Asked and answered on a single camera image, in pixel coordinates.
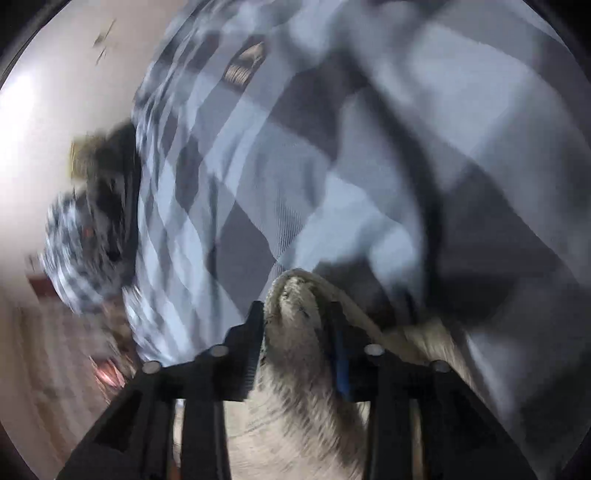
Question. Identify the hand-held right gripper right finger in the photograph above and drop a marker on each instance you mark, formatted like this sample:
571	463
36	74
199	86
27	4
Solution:
340	369

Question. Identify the black jacket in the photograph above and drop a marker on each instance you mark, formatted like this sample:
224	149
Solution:
115	198

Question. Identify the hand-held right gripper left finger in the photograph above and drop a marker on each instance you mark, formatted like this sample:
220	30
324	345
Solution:
253	364

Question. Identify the blue checkered blanket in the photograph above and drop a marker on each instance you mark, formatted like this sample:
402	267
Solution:
277	161

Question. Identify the bundled plaid duvet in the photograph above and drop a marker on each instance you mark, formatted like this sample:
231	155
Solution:
74	258

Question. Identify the cream plaid shirt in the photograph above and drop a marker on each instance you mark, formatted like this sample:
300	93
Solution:
295	369

